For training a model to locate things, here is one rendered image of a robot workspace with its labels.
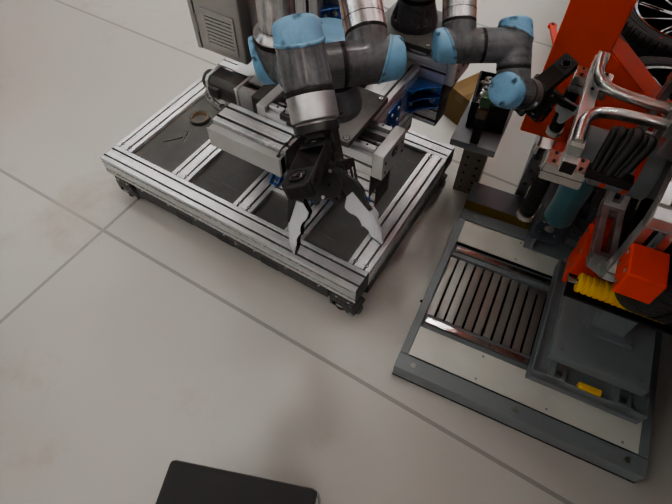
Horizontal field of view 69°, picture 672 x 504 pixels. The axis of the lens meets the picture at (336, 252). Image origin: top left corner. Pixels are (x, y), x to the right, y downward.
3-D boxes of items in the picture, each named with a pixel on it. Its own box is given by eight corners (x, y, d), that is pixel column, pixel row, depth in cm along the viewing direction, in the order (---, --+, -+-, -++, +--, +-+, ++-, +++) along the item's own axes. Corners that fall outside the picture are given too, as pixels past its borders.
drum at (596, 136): (650, 216, 119) (683, 175, 107) (560, 188, 124) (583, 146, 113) (655, 178, 126) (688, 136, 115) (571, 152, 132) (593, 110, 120)
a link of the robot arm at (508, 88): (520, 65, 105) (518, 106, 106) (540, 70, 113) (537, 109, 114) (485, 69, 110) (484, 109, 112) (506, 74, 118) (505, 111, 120)
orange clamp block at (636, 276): (653, 272, 105) (649, 305, 101) (615, 259, 107) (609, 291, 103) (672, 253, 100) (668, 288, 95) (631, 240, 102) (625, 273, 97)
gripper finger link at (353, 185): (379, 202, 75) (339, 161, 75) (377, 203, 73) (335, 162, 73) (359, 223, 76) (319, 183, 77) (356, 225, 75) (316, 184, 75)
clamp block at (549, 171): (578, 191, 107) (588, 174, 103) (537, 178, 110) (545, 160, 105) (582, 176, 110) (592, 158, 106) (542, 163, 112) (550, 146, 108)
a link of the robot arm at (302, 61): (317, 22, 77) (323, 5, 69) (331, 93, 80) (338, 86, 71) (268, 30, 76) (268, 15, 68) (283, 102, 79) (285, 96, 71)
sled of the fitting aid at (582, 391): (634, 425, 159) (650, 416, 151) (523, 378, 168) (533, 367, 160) (650, 303, 185) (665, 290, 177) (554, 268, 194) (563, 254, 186)
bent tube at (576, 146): (663, 183, 98) (695, 143, 89) (565, 154, 103) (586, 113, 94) (670, 130, 107) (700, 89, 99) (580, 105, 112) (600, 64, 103)
